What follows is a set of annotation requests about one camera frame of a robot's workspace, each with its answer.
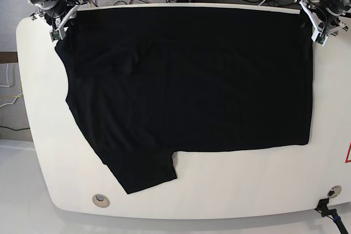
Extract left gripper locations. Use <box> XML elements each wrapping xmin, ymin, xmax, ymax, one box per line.
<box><xmin>295</xmin><ymin>0</ymin><xmax>350</xmax><ymax>36</ymax></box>

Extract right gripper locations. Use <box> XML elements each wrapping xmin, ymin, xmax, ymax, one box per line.
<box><xmin>30</xmin><ymin>0</ymin><xmax>89</xmax><ymax>28</ymax></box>

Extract black T-shirt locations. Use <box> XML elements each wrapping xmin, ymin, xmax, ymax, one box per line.
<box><xmin>55</xmin><ymin>7</ymin><xmax>313</xmax><ymax>194</ymax></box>

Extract red warning triangle sticker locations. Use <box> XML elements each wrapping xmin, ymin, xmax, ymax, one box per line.
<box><xmin>345</xmin><ymin>144</ymin><xmax>351</xmax><ymax>163</ymax></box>

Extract right table grommet hole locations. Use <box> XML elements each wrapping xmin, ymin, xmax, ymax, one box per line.
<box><xmin>327</xmin><ymin>185</ymin><xmax>342</xmax><ymax>198</ymax></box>

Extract table grommet hole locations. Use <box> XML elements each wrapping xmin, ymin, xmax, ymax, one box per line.
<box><xmin>92</xmin><ymin>194</ymin><xmax>110</xmax><ymax>208</ymax></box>
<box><xmin>327</xmin><ymin>185</ymin><xmax>342</xmax><ymax>198</ymax></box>

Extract left table grommet hole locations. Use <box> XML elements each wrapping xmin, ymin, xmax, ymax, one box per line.
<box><xmin>92</xmin><ymin>194</ymin><xmax>110</xmax><ymax>208</ymax></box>

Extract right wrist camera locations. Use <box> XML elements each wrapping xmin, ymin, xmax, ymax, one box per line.
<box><xmin>49</xmin><ymin>28</ymin><xmax>66</xmax><ymax>42</ymax></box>

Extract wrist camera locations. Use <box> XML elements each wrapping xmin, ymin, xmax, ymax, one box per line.
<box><xmin>311</xmin><ymin>30</ymin><xmax>328</xmax><ymax>47</ymax></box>
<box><xmin>49</xmin><ymin>28</ymin><xmax>66</xmax><ymax>42</ymax></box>

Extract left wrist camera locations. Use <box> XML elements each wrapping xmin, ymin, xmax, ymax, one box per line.
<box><xmin>311</xmin><ymin>30</ymin><xmax>328</xmax><ymax>47</ymax></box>

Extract black clamp with cable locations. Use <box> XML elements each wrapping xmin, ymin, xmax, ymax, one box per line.
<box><xmin>315</xmin><ymin>198</ymin><xmax>349</xmax><ymax>234</ymax></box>

